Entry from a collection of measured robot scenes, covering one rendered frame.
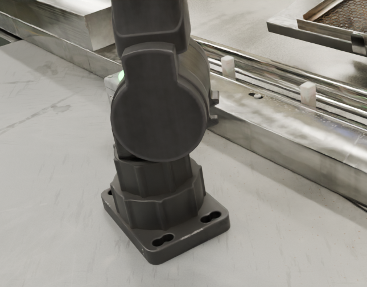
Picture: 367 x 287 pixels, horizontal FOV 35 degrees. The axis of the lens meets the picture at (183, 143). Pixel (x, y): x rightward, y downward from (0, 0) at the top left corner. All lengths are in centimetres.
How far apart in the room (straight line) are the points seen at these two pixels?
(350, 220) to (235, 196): 12
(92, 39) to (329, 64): 35
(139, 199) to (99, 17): 43
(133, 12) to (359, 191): 26
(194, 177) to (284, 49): 42
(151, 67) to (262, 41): 52
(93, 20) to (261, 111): 35
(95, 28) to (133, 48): 45
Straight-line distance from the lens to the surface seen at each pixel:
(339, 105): 67
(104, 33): 90
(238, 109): 65
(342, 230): 53
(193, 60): 49
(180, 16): 45
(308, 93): 67
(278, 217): 55
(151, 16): 44
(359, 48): 73
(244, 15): 108
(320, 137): 58
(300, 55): 88
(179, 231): 52
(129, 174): 51
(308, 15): 80
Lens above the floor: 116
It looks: 30 degrees down
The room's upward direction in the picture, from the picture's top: 10 degrees counter-clockwise
